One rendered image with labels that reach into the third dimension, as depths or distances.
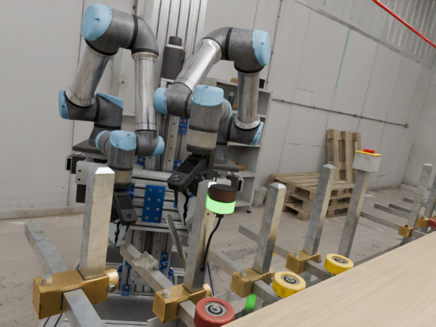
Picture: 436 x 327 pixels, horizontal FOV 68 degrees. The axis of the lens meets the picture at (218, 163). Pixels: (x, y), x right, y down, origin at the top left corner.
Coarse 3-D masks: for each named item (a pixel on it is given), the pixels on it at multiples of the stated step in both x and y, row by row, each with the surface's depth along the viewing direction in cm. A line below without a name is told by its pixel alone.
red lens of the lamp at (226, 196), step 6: (210, 186) 69; (210, 192) 68; (216, 192) 67; (222, 192) 67; (228, 192) 67; (234, 192) 68; (216, 198) 67; (222, 198) 67; (228, 198) 67; (234, 198) 68
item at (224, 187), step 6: (216, 186) 69; (222, 186) 70; (228, 186) 71; (210, 198) 68; (210, 210) 72; (204, 216) 72; (210, 216) 73; (222, 216) 70; (216, 228) 71; (210, 234) 73; (210, 240) 73; (204, 258) 75; (204, 264) 75
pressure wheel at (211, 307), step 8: (200, 304) 66; (208, 304) 67; (216, 304) 67; (224, 304) 67; (200, 312) 63; (208, 312) 64; (216, 312) 64; (224, 312) 65; (232, 312) 65; (200, 320) 63; (208, 320) 62; (216, 320) 62; (224, 320) 62; (232, 320) 64
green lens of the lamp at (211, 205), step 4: (208, 200) 69; (212, 200) 68; (208, 204) 69; (212, 204) 68; (216, 204) 67; (220, 204) 67; (224, 204) 67; (228, 204) 67; (232, 204) 68; (208, 208) 69; (212, 208) 68; (216, 208) 67; (220, 208) 67; (224, 208) 67; (228, 208) 68; (232, 208) 69; (220, 212) 67; (224, 212) 68; (228, 212) 68
